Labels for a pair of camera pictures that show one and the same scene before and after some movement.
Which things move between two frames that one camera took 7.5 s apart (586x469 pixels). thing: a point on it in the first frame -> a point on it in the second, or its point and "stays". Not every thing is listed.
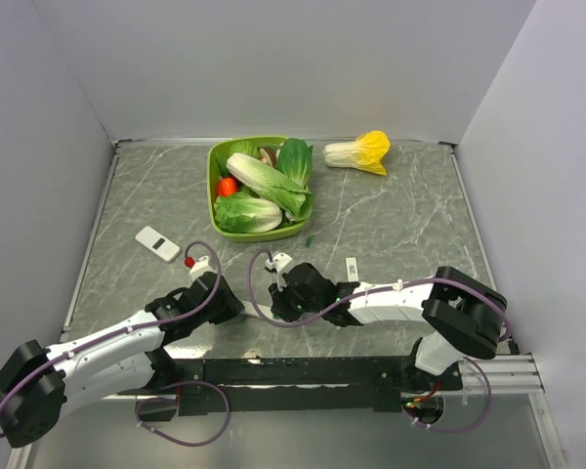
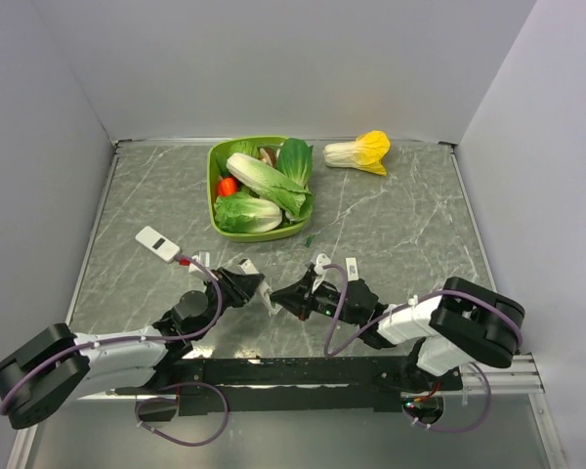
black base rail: (363, 385) stays
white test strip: (352, 270) stays
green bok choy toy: (294, 161) stays
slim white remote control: (263, 303) -> (264, 291)
